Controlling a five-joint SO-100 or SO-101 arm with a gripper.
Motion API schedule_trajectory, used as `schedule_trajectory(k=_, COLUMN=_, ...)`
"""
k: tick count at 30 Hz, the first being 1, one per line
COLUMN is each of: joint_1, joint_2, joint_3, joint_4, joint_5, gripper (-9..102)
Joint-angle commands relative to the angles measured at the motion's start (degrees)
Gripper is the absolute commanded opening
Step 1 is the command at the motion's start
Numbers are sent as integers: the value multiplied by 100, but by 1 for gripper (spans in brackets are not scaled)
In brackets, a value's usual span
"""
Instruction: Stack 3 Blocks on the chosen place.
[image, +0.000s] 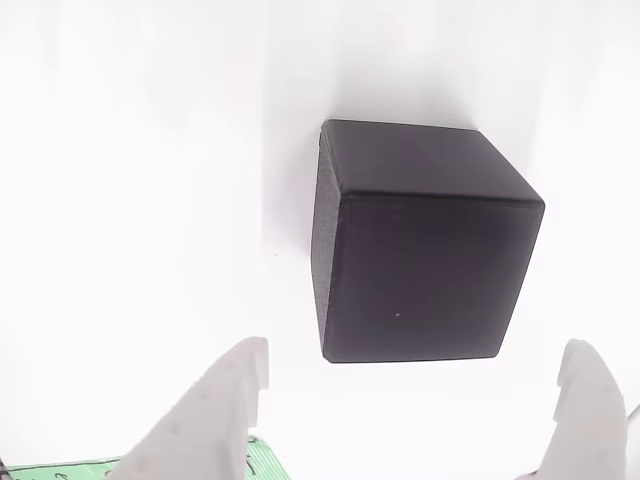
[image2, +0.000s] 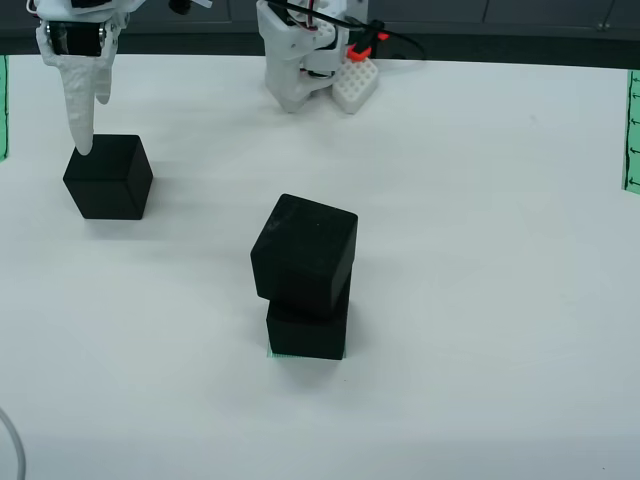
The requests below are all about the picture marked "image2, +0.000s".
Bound green paper strip with arrows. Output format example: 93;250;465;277
621;69;640;192
0;53;11;164

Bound orange and black clamp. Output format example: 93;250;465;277
346;30;390;62

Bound black cube with dusty scuffs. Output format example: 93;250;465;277
249;193;360;322

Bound white cable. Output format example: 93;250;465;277
0;405;27;480

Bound plain black cube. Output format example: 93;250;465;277
62;133;155;221

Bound black cube with seam line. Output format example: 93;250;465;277
265;294;351;362

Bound green striped square marker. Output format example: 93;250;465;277
266;348;350;362

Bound grey cabinet front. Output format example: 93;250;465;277
0;0;640;36

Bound red and white wires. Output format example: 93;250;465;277
282;0;321;34

